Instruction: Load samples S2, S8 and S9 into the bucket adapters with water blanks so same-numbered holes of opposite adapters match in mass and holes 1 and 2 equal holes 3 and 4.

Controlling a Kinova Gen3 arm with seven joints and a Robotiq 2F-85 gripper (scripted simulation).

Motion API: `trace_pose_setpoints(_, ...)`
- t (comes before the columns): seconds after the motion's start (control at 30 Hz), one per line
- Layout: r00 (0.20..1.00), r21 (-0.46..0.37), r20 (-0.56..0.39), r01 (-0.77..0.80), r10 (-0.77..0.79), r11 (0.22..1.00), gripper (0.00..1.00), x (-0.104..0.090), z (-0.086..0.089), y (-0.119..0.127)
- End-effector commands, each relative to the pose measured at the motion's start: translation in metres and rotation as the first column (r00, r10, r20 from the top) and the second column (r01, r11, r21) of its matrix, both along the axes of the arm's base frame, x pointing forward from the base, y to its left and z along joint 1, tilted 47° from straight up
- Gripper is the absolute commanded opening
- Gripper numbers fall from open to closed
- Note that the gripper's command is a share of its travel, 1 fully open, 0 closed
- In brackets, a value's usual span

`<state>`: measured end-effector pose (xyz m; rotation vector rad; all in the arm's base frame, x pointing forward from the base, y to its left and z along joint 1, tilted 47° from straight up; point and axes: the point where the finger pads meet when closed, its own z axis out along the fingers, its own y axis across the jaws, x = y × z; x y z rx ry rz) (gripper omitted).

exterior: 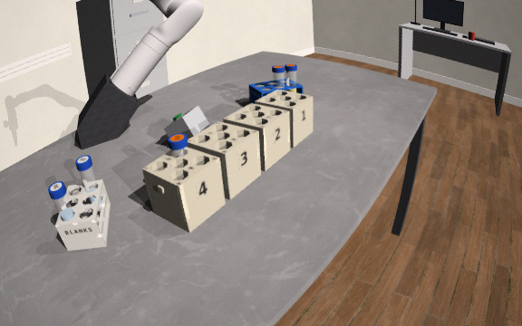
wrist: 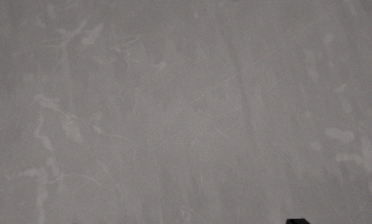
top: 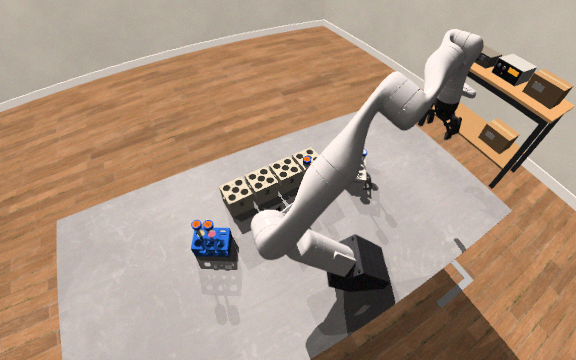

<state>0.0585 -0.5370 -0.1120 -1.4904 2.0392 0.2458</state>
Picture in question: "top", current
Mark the conical centrifuge tube with pink liquid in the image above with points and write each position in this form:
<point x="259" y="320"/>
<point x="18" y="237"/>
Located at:
<point x="209" y="227"/>

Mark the clear conical tube with tan liquid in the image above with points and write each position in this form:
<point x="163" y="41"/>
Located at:
<point x="197" y="226"/>

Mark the white tube rack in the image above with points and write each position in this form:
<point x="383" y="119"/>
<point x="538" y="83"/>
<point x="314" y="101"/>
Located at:
<point x="359" y="181"/>

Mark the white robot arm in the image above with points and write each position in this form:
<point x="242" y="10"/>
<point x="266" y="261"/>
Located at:
<point x="403" y="103"/>

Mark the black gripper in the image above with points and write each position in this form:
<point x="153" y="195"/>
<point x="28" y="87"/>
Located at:
<point x="445" y="112"/>

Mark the blue tube rack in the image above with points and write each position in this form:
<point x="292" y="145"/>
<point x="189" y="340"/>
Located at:
<point x="213" y="245"/>

